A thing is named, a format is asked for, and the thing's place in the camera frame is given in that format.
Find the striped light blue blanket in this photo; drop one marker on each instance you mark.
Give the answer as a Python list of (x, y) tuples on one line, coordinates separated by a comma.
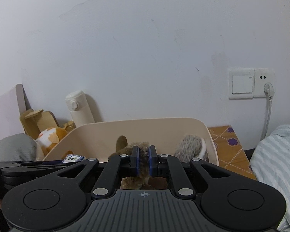
[(270, 163)]

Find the orange patterned cardboard box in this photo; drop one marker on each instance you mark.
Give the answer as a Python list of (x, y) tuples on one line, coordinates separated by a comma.
[(231, 155)]

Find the white wall switch socket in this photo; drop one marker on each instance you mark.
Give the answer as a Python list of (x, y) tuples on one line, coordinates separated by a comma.
[(248, 83)]

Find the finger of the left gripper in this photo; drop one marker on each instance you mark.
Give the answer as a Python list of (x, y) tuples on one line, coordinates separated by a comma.
[(16, 173)]

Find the wooden stand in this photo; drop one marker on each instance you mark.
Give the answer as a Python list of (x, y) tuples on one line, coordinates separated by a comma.
[(34, 122)]

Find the lilac board panel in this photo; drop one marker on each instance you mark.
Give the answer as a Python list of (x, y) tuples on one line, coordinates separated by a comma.
[(12, 105)]

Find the white thermos bottle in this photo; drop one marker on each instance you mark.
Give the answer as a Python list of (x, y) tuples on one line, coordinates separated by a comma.
[(79, 108)]

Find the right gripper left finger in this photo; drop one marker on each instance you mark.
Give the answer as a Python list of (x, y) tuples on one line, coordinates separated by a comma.
[(117, 167)]

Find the blue white tissue pack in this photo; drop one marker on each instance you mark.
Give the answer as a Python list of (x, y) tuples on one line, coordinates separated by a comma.
[(73, 158)]

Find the grey plush pillow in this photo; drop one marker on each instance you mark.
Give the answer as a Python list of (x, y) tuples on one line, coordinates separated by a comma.
[(20, 148)]

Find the beige plastic storage bin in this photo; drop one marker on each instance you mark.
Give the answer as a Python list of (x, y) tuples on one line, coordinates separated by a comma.
[(98, 140)]

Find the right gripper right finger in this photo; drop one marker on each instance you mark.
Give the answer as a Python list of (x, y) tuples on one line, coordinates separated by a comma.
[(170, 168)]

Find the orange plush toy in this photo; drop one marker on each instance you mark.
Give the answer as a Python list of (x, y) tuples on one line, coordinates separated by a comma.
[(49, 138)]

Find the brown hedgehog plush keychain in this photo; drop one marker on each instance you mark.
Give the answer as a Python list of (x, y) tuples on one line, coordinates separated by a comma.
[(191, 146)]

